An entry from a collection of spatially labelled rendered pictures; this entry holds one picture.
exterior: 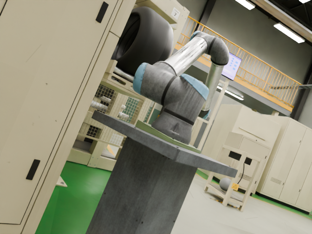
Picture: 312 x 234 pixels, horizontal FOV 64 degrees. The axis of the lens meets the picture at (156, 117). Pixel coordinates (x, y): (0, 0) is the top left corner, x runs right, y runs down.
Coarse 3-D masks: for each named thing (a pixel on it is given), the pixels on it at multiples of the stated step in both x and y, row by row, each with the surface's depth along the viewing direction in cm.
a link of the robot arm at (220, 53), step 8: (216, 40) 152; (216, 48) 152; (224, 48) 152; (216, 56) 154; (224, 56) 153; (216, 64) 157; (224, 64) 157; (208, 72) 170; (216, 72) 163; (208, 80) 171; (216, 80) 168; (208, 88) 174; (208, 96) 179; (208, 104) 186; (200, 112) 193; (208, 112) 192
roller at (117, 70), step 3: (114, 69) 176; (117, 69) 177; (120, 69) 180; (114, 72) 179; (117, 72) 178; (120, 72) 179; (123, 72) 181; (126, 72) 183; (120, 75) 181; (123, 75) 181; (126, 75) 182; (129, 75) 184; (126, 78) 185; (129, 78) 185; (132, 78) 186; (132, 81) 188
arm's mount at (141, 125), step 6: (138, 120) 112; (138, 126) 111; (144, 126) 109; (150, 126) 108; (150, 132) 106; (156, 132) 103; (162, 138) 101; (168, 138) 99; (180, 144) 101; (186, 144) 106; (192, 150) 109; (198, 150) 112
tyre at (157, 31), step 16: (144, 16) 178; (160, 16) 188; (128, 32) 220; (144, 32) 173; (160, 32) 178; (128, 48) 226; (144, 48) 173; (160, 48) 179; (128, 64) 179; (128, 80) 199
